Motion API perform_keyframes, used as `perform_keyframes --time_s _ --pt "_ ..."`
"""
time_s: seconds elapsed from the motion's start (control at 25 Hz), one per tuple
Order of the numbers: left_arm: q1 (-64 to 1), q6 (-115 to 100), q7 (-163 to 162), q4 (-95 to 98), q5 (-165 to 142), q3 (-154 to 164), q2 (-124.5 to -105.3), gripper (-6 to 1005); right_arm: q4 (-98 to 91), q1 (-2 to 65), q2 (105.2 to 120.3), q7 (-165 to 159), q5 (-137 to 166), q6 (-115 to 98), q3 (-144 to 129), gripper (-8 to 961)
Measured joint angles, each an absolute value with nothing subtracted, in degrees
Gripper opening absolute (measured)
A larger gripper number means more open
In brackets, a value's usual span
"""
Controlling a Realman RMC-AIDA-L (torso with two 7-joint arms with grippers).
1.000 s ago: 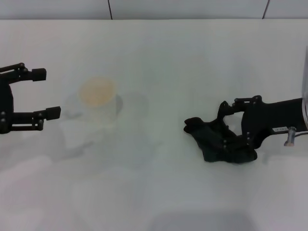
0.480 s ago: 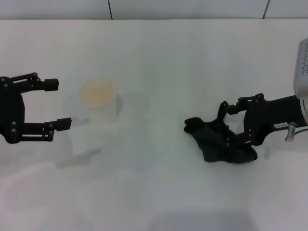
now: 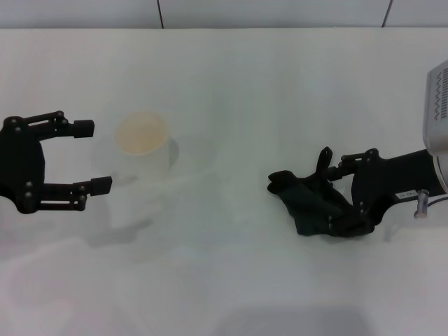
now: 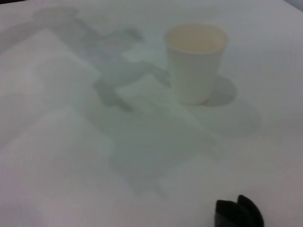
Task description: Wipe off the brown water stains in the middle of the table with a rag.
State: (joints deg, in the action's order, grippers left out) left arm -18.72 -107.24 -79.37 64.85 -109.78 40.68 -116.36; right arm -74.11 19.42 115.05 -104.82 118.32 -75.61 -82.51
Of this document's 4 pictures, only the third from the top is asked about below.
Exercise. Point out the white paper cup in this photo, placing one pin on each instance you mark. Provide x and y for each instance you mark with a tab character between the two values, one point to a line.
140	134

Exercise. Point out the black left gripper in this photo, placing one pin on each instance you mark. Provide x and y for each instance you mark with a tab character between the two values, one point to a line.
21	157

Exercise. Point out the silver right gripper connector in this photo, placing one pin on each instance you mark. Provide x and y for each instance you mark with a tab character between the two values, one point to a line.
421	204

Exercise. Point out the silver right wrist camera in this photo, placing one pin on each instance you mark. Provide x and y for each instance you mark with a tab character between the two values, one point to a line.
437	112

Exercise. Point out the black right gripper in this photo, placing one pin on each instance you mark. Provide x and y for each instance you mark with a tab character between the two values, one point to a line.
385	178

